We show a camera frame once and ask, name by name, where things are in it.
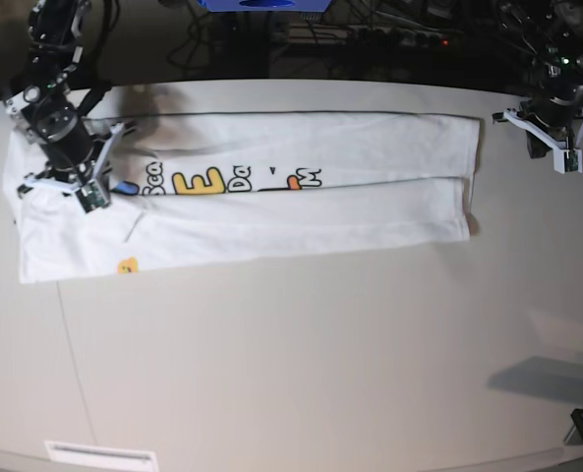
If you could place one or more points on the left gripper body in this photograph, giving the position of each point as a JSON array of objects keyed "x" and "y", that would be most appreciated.
[{"x": 561, "y": 120}]

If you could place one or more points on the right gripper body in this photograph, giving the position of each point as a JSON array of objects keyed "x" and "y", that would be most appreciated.
[{"x": 73, "y": 154}]

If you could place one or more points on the white printed T-shirt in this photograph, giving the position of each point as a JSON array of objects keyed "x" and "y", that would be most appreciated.
[{"x": 220, "y": 188}]

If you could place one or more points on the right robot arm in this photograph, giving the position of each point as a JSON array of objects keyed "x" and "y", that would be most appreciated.
[{"x": 50, "y": 99}]

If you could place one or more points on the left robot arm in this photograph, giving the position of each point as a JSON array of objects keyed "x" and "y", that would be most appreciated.
[{"x": 553, "y": 51}]

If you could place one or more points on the black power strip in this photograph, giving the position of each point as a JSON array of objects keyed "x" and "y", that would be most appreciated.
[{"x": 296, "y": 33}]

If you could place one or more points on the white paper label sheet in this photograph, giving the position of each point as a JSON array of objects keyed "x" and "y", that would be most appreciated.
[{"x": 114, "y": 459}]

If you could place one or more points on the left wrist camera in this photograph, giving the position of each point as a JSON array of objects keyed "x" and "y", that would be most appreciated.
[{"x": 568, "y": 160}]

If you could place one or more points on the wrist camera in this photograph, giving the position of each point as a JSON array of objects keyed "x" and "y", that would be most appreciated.
[
  {"x": 92, "y": 196},
  {"x": 568, "y": 160}
]

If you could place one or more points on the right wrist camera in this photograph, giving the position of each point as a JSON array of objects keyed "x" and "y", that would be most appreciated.
[{"x": 92, "y": 196}]

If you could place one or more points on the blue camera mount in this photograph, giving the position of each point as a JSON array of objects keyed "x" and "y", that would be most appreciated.
[{"x": 218, "y": 6}]

